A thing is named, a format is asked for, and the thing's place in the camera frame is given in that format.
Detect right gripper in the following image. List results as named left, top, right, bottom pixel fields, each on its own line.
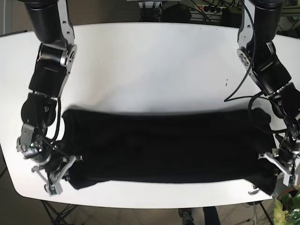
left=16, top=124, right=83, bottom=196

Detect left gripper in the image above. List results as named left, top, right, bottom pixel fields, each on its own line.
left=259, top=132, right=300, bottom=188

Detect plain black T-shirt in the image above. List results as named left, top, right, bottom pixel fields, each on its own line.
left=61, top=108, right=277, bottom=194

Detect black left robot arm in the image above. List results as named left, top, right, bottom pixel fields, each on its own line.
left=237, top=0, right=300, bottom=186

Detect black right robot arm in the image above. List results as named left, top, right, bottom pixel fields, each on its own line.
left=16, top=0, right=79, bottom=195

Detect grey plant pot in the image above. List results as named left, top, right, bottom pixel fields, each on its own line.
left=274, top=181, right=297, bottom=200

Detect right metal table grommet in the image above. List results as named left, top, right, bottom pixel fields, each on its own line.
left=248, top=184, right=261, bottom=195

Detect green potted plant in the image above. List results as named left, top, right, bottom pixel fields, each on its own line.
left=273, top=190, right=300, bottom=225

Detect person's dark shoes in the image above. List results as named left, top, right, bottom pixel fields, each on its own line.
left=178, top=208, right=194, bottom=225

